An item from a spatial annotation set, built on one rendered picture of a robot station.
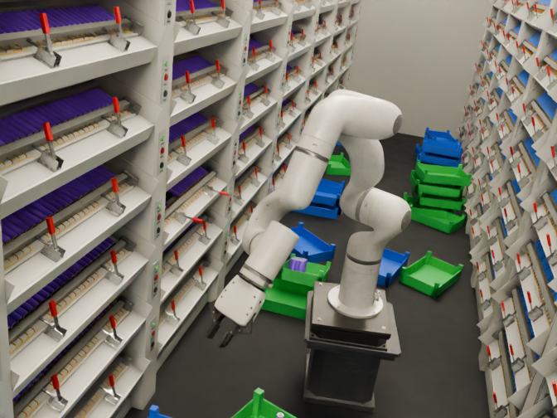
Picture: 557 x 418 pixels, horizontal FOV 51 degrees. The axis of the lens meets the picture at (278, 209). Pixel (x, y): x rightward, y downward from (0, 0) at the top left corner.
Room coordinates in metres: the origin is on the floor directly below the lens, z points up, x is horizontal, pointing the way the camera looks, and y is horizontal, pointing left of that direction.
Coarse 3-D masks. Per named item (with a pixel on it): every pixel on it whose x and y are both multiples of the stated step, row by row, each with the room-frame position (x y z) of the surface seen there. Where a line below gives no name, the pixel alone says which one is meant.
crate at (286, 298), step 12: (264, 288) 2.31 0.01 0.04; (276, 288) 2.37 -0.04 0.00; (288, 288) 2.36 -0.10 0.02; (300, 288) 2.35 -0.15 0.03; (312, 288) 2.34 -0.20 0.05; (264, 300) 2.19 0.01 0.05; (276, 300) 2.27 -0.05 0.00; (288, 300) 2.28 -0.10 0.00; (300, 300) 2.29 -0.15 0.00; (276, 312) 2.17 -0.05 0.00; (288, 312) 2.16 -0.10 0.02; (300, 312) 2.15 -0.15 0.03
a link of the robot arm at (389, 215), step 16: (368, 192) 1.73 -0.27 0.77; (384, 192) 1.73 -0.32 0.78; (368, 208) 1.69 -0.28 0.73; (384, 208) 1.67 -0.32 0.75; (400, 208) 1.66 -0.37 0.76; (368, 224) 1.70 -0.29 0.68; (384, 224) 1.65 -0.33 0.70; (400, 224) 1.65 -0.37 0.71; (352, 240) 1.74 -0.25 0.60; (368, 240) 1.69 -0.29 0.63; (384, 240) 1.66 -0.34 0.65; (352, 256) 1.71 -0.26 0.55; (368, 256) 1.69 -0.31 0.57
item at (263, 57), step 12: (252, 36) 2.85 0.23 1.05; (264, 36) 2.89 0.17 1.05; (252, 48) 2.45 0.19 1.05; (264, 48) 2.76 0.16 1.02; (276, 48) 2.87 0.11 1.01; (252, 60) 2.53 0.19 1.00; (264, 60) 2.68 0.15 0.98; (276, 60) 2.78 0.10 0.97; (252, 72) 2.40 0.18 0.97; (264, 72) 2.60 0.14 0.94
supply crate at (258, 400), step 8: (256, 392) 1.19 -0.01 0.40; (256, 400) 1.18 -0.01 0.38; (264, 400) 1.19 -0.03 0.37; (248, 408) 1.17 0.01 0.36; (256, 408) 1.18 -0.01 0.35; (264, 408) 1.19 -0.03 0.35; (272, 408) 1.18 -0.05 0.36; (280, 408) 1.17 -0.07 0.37; (232, 416) 1.12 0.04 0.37; (240, 416) 1.14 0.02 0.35; (248, 416) 1.17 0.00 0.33; (256, 416) 1.18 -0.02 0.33; (264, 416) 1.19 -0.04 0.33; (272, 416) 1.17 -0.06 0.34; (288, 416) 1.15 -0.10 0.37
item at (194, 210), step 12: (204, 168) 2.20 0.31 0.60; (216, 168) 2.19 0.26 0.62; (228, 180) 2.18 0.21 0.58; (216, 192) 2.07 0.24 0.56; (168, 204) 1.83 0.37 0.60; (192, 204) 1.90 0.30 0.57; (204, 204) 1.94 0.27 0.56; (192, 216) 1.83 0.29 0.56; (168, 228) 1.69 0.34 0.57; (180, 228) 1.72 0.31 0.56; (168, 240) 1.63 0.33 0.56
